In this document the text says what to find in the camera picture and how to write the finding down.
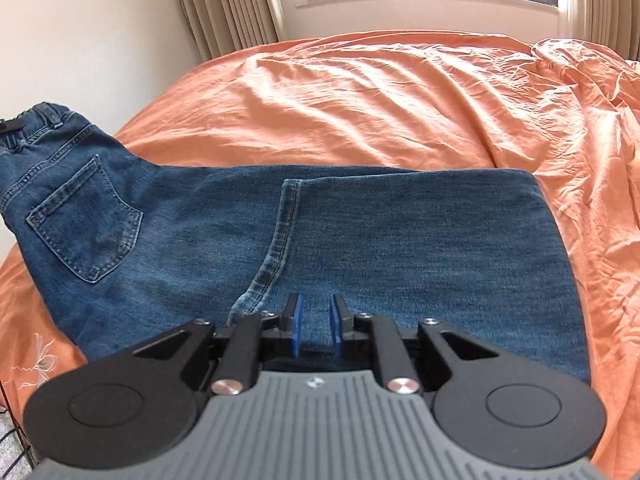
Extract blue denim pants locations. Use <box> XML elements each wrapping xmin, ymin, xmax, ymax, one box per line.
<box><xmin>0</xmin><ymin>102</ymin><xmax>592</xmax><ymax>386</ymax></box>

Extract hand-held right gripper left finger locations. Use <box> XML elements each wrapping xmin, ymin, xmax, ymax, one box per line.
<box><xmin>132</xmin><ymin>294</ymin><xmax>306</xmax><ymax>396</ymax></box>

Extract beige curtain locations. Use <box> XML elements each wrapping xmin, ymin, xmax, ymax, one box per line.
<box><xmin>565</xmin><ymin>0</ymin><xmax>640</xmax><ymax>62</ymax></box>
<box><xmin>170</xmin><ymin>0</ymin><xmax>282</xmax><ymax>62</ymax></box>

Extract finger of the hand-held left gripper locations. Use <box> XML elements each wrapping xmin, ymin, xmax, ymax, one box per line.
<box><xmin>0</xmin><ymin>119</ymin><xmax>24</xmax><ymax>152</ymax></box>

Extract person's white striped clothing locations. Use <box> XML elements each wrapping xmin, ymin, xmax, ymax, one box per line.
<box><xmin>0</xmin><ymin>410</ymin><xmax>32</xmax><ymax>467</ymax></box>

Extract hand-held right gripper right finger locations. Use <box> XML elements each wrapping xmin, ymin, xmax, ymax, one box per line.
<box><xmin>330</xmin><ymin>294</ymin><xmax>504</xmax><ymax>396</ymax></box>

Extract orange bed sheet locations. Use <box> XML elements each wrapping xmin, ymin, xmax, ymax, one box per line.
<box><xmin>0</xmin><ymin>30</ymin><xmax>640</xmax><ymax>480</ymax></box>

